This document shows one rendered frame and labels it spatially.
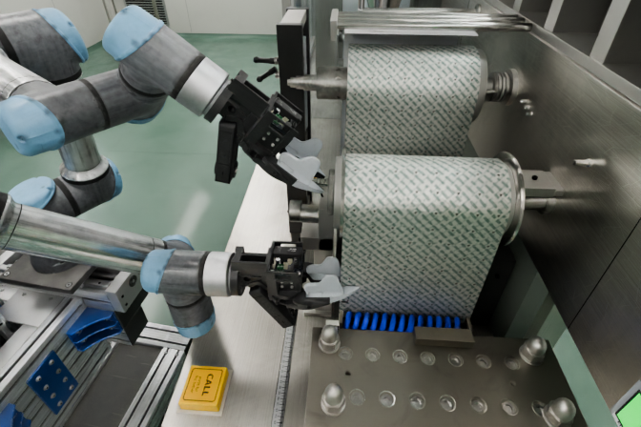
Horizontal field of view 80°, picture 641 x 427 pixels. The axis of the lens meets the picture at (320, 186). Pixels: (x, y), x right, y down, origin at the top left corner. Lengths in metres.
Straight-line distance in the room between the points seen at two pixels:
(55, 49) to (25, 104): 0.39
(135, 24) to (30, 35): 0.43
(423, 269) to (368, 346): 0.16
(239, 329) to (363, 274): 0.34
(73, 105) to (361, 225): 0.42
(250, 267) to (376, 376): 0.26
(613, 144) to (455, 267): 0.27
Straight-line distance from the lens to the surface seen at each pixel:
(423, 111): 0.75
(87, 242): 0.77
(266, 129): 0.55
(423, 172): 0.57
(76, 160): 1.15
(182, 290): 0.69
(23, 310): 1.37
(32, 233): 0.75
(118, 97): 0.62
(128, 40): 0.56
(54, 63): 0.99
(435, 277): 0.67
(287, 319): 0.72
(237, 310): 0.90
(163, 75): 0.55
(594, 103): 0.62
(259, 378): 0.81
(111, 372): 1.78
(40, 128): 0.59
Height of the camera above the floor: 1.62
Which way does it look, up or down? 36 degrees down
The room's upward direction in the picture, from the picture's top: straight up
